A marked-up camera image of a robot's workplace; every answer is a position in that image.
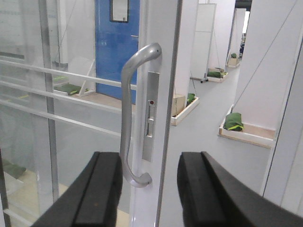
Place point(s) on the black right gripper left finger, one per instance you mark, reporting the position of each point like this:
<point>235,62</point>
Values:
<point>92,199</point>

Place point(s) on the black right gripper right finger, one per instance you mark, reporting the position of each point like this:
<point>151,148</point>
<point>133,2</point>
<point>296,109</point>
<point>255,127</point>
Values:
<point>212,197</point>

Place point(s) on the grey metal door handle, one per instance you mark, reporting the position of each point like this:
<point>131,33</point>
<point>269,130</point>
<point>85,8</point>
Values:
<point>147,53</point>

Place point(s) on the white framed sliding glass door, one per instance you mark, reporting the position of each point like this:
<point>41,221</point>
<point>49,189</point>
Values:
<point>48,137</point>

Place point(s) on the metal door lock plate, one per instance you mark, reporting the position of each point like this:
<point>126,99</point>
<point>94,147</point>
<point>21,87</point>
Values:
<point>150,116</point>

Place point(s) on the blue door with window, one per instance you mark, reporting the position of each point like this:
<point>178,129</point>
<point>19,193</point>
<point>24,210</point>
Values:
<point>116,36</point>

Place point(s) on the green sandbag on right tray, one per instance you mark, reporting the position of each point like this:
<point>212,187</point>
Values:
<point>233,122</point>

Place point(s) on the wooden tray base right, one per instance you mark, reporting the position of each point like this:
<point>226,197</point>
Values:
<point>252,134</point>

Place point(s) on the wooden tray base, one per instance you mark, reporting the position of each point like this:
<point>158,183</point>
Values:
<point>252,134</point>
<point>179,111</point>

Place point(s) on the wooden tray base middle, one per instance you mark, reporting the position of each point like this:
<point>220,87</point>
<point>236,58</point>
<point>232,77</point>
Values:
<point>179,111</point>

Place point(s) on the green sandbag middle tray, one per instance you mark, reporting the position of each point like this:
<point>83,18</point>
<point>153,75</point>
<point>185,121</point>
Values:
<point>190,98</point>

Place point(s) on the green sandbag tray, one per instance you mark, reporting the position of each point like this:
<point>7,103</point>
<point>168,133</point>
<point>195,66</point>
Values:
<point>215,74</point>
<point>190,98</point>

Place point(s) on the green sandbag behind glass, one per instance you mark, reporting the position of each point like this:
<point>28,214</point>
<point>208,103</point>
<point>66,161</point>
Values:
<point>70,89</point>

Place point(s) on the green sandbag far tray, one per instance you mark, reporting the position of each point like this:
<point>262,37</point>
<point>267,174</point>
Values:
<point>215,74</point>

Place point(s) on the white partition panel far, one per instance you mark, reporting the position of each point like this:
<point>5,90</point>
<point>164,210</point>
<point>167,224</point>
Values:
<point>202,40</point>

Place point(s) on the white door frame post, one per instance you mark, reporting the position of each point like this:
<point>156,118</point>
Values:
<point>283,183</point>

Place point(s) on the white wall panel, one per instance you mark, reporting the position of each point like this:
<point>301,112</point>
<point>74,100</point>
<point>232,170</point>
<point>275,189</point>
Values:
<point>271,48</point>

